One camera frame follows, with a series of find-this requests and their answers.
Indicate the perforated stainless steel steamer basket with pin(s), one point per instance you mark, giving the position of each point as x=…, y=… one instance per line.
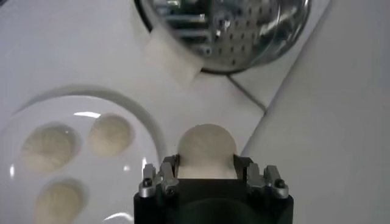
x=243, y=39

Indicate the white electric cooker base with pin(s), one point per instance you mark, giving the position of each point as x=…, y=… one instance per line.
x=170, y=61

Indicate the white steamed baozi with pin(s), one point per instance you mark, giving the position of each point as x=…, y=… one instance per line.
x=111, y=134
x=58, y=202
x=48, y=147
x=207, y=146

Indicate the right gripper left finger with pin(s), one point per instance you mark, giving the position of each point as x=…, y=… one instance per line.
x=155, y=181

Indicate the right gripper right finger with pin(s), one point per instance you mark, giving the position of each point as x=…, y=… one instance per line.
x=259, y=179

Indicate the white round plate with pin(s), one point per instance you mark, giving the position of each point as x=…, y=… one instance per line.
x=91, y=176

